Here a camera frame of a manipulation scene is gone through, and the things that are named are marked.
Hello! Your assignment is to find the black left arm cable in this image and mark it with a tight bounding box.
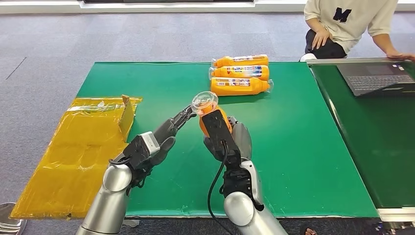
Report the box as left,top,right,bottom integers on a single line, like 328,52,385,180
108,156,131,166

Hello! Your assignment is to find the large green table mat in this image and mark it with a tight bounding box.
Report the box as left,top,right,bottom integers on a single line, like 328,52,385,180
77,62,379,218

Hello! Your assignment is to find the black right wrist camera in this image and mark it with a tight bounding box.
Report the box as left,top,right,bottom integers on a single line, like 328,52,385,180
200,110,243,168

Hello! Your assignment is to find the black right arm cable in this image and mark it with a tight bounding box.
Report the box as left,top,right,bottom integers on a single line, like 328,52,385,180
207,141,235,235

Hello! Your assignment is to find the person's right hand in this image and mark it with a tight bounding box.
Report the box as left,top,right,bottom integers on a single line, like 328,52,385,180
312,28,333,50

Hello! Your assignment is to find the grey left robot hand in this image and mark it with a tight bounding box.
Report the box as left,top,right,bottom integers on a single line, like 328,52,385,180
128,105,197,192

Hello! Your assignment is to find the shiny metal chair base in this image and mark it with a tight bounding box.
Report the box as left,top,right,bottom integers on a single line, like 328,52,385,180
0,202,27,235

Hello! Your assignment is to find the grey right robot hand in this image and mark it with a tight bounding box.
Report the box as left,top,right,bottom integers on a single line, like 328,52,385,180
203,116,254,163

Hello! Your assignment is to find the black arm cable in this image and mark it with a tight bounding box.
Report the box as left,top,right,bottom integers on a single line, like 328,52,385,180
207,141,235,235
108,156,131,166

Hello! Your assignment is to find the person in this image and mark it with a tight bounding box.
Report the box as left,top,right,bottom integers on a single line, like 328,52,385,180
300,0,415,62

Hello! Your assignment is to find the person's left hand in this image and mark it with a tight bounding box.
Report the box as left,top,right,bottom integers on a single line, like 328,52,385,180
386,51,415,62

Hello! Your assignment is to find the dark grey laptop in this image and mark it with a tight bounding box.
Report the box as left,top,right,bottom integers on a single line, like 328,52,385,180
336,61,415,97

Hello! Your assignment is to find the yellow taped cardboard box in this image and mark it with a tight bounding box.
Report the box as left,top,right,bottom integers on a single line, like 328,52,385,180
9,94,142,220

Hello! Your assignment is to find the orange bottle with clear cap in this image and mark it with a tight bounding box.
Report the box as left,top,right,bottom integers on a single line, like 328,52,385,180
210,77,274,97
191,92,235,139
211,54,269,69
209,65,270,81

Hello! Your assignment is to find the dark green table mat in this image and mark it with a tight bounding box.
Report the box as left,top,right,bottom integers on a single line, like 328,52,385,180
309,61,415,210

